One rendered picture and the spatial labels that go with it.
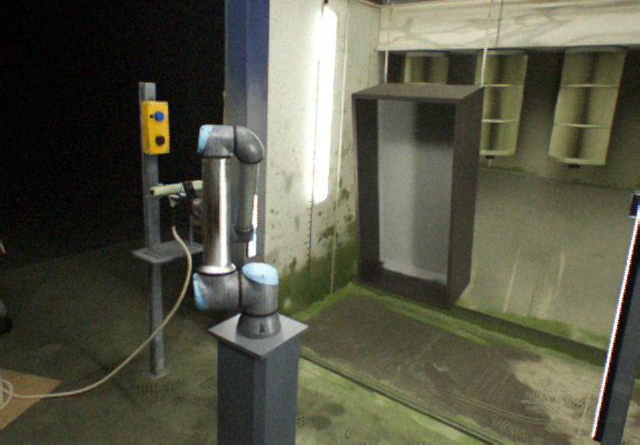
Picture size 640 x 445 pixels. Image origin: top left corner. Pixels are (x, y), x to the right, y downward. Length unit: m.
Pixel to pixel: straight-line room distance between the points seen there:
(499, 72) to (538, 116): 0.52
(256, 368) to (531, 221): 2.45
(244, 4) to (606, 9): 2.09
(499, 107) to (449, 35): 0.62
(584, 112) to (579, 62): 0.31
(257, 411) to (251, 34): 1.88
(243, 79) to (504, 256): 2.23
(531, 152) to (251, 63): 2.22
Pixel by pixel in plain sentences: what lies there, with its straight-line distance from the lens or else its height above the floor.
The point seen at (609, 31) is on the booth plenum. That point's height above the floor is 2.05.
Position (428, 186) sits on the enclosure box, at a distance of 2.91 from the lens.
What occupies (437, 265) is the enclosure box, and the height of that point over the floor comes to 0.59.
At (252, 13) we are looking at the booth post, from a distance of 2.74.
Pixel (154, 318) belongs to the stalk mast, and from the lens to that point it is 2.81.
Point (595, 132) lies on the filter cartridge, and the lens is 3.43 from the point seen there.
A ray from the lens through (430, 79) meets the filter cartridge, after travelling 3.74.
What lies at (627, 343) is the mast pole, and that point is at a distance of 1.70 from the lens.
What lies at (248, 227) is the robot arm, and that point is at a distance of 2.19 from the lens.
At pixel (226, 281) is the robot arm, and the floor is 0.89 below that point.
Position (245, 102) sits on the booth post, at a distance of 2.68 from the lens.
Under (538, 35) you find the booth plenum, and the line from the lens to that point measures 3.46.
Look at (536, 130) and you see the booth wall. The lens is 3.86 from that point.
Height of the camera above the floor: 1.62
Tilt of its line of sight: 13 degrees down
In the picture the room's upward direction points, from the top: 3 degrees clockwise
